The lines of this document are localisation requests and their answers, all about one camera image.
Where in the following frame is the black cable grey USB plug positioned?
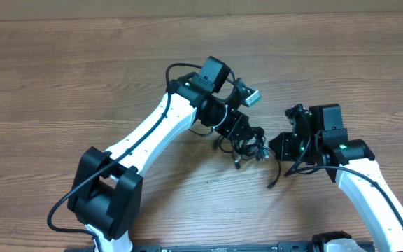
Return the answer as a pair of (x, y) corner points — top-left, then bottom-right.
(266, 155), (282, 190)

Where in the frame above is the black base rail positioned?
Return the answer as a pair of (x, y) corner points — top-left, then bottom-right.
(64, 240), (376, 252)

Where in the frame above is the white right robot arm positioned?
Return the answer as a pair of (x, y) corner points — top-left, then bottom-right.
(269, 104), (403, 251)

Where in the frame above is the thick black cable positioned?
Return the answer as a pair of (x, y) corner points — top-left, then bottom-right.
(213, 126), (271, 170)

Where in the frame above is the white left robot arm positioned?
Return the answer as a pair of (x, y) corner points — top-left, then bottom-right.
(67, 57), (261, 251)

